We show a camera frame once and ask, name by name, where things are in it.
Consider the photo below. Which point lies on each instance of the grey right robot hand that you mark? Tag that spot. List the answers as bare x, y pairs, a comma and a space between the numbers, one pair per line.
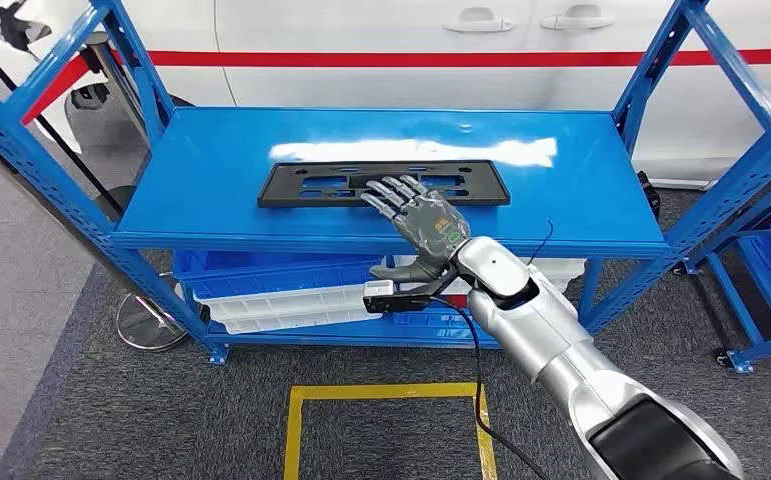
431, 222

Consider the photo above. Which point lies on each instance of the black plastic frame part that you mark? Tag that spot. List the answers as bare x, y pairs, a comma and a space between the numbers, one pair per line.
488, 182

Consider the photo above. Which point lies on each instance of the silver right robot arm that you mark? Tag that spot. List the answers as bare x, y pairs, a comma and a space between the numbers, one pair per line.
557, 331

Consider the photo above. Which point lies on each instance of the blue metal shelf rack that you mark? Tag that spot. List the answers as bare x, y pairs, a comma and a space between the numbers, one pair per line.
226, 166

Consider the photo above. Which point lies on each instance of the red object under bin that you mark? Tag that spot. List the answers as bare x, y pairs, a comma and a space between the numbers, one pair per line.
458, 301

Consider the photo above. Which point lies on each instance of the white car red stripe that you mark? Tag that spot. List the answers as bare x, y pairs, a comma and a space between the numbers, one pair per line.
358, 86

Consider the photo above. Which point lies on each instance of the yellow floor tape square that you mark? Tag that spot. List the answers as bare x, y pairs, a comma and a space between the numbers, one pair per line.
385, 391

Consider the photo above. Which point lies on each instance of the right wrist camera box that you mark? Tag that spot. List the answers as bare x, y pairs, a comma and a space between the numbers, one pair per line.
380, 289

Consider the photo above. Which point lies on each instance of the chrome stanchion post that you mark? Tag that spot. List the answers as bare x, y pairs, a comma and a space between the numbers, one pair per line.
153, 324
97, 53

